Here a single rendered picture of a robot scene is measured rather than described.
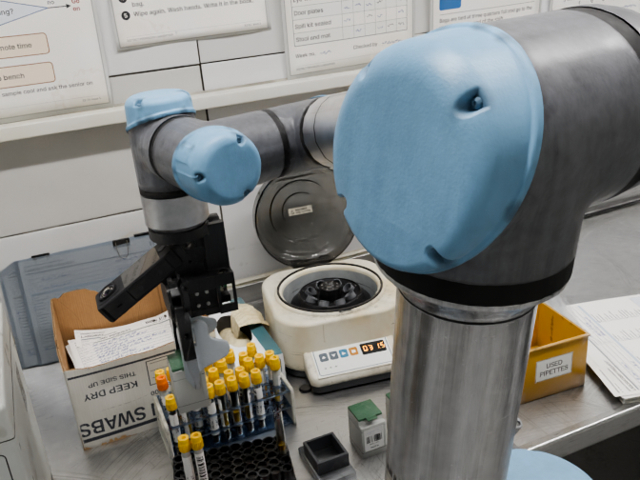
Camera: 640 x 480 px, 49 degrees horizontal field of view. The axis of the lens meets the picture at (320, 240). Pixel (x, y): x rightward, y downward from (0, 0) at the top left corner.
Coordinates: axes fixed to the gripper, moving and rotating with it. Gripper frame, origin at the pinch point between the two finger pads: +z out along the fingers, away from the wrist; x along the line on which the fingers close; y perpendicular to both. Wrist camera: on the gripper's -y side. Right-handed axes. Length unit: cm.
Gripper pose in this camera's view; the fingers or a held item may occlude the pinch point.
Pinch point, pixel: (186, 370)
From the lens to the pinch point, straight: 92.8
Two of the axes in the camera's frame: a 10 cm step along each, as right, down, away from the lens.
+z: 0.8, 9.2, 3.9
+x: -3.7, -3.4, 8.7
